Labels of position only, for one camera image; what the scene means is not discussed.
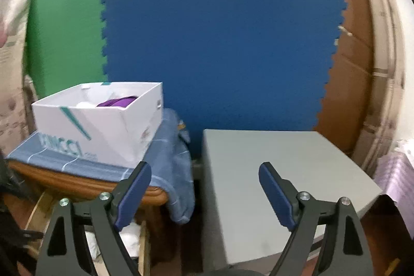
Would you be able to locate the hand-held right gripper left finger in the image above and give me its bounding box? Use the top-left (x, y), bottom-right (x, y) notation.
top-left (35, 161), bottom-right (152, 276)

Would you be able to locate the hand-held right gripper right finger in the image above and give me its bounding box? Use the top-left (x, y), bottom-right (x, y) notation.
top-left (258, 161), bottom-right (371, 276)

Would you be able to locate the white shoe box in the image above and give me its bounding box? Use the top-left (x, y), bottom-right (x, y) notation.
top-left (31, 81), bottom-right (164, 168)

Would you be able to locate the purple underwear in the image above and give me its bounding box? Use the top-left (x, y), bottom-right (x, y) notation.
top-left (96, 95), bottom-right (140, 109)

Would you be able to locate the whitish cloth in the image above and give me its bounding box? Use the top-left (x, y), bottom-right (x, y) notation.
top-left (83, 220), bottom-right (143, 261)

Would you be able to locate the grey cabinet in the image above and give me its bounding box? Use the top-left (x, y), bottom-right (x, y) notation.
top-left (201, 129), bottom-right (384, 267)

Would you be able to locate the blue checked cloth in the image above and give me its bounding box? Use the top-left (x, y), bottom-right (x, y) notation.
top-left (6, 108), bottom-right (196, 225)

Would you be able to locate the pale purple striped stack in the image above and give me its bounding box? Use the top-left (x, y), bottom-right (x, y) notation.
top-left (372, 139), bottom-right (414, 199)

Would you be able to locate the floral beige pillow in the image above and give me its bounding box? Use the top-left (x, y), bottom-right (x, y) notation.
top-left (0, 20), bottom-right (37, 151)

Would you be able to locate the brown cardboard panel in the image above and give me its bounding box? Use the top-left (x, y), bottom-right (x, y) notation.
top-left (312, 0), bottom-right (376, 158)

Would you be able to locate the blue foam mat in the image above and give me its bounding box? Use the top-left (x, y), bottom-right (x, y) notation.
top-left (99, 0), bottom-right (352, 164)

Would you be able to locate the green foam mat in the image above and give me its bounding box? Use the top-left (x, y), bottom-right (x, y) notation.
top-left (24, 0), bottom-right (110, 102)

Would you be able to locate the beige door frame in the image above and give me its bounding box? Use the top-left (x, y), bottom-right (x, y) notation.
top-left (349, 0), bottom-right (409, 168)

